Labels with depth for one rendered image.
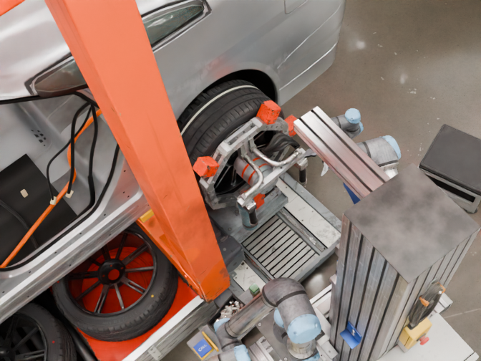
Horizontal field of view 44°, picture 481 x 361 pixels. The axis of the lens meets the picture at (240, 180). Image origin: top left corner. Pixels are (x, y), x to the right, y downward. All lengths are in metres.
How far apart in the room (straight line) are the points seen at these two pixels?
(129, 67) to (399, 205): 0.79
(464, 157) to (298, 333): 2.00
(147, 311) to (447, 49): 2.87
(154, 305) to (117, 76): 1.84
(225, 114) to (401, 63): 2.03
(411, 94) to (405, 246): 2.91
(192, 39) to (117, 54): 1.04
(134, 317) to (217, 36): 1.49
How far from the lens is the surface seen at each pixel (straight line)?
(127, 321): 3.22
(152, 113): 1.76
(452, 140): 3.82
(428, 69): 4.58
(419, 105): 4.37
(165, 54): 2.50
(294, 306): 2.10
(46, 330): 3.35
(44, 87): 2.33
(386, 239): 1.58
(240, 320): 2.32
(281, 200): 3.74
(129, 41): 1.54
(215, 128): 2.82
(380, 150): 2.68
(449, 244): 1.60
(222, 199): 3.18
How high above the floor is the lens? 3.46
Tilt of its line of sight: 60 degrees down
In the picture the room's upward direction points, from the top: 12 degrees counter-clockwise
